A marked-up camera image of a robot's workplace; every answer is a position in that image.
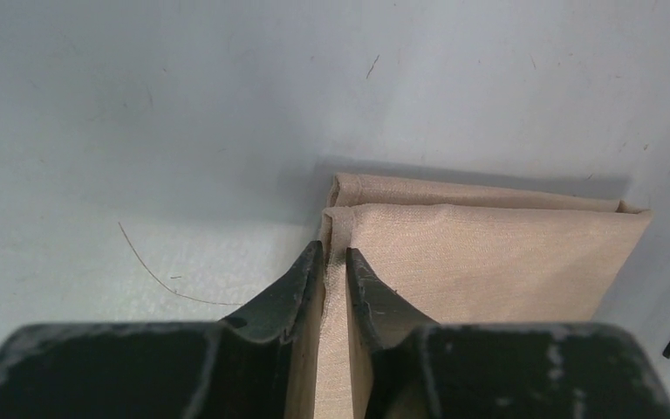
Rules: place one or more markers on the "beige cloth napkin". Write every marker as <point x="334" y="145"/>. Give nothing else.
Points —
<point x="466" y="254"/>

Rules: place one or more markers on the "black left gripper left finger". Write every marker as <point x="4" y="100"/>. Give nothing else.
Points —
<point x="260" y="361"/>

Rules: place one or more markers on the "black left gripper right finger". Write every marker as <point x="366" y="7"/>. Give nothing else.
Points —
<point x="406" y="365"/>

